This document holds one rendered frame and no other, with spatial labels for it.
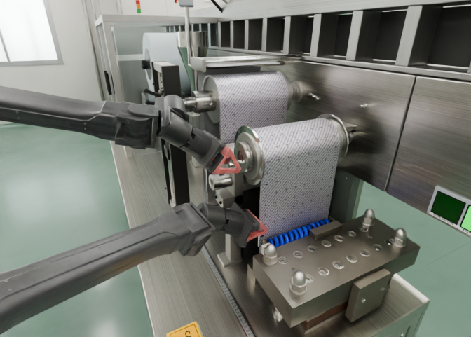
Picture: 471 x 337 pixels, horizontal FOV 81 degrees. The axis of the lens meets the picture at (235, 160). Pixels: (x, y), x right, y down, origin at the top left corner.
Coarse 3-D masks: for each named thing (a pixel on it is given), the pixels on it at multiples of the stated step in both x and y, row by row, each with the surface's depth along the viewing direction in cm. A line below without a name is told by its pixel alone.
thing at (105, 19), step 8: (104, 16) 124; (112, 16) 125; (120, 16) 127; (128, 16) 128; (136, 16) 129; (144, 16) 131; (152, 16) 132; (160, 16) 134; (168, 16) 135; (176, 16) 137; (184, 16) 138; (192, 16) 140; (96, 24) 193; (104, 24) 125; (112, 24) 175; (104, 32) 126; (112, 40) 129; (112, 48) 130; (104, 56) 180; (112, 56) 131; (112, 64) 132; (104, 72) 189; (112, 72) 134; (120, 88) 138; (112, 96) 190; (120, 96) 139; (128, 152) 151
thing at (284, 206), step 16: (304, 176) 71; (320, 176) 74; (272, 192) 68; (288, 192) 70; (304, 192) 73; (320, 192) 76; (272, 208) 70; (288, 208) 73; (304, 208) 76; (320, 208) 79; (272, 224) 72; (288, 224) 75; (304, 224) 78
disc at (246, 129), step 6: (246, 126) 66; (240, 132) 69; (246, 132) 66; (252, 132) 64; (252, 138) 64; (258, 138) 62; (234, 144) 74; (258, 144) 62; (258, 150) 63; (264, 162) 62; (258, 174) 65; (246, 180) 71; (252, 180) 68; (258, 180) 65
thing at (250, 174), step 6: (336, 126) 74; (240, 138) 69; (246, 138) 66; (252, 144) 64; (252, 150) 64; (258, 156) 63; (258, 162) 63; (258, 168) 64; (246, 174) 70; (252, 174) 67
